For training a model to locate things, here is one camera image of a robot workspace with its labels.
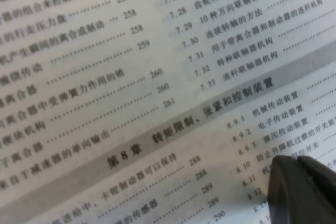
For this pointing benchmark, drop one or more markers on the white hardcover book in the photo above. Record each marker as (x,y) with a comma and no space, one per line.
(131,77)

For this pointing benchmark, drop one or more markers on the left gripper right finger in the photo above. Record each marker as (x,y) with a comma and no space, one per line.
(320,190)

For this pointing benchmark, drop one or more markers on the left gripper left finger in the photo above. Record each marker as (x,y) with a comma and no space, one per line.
(286,192)

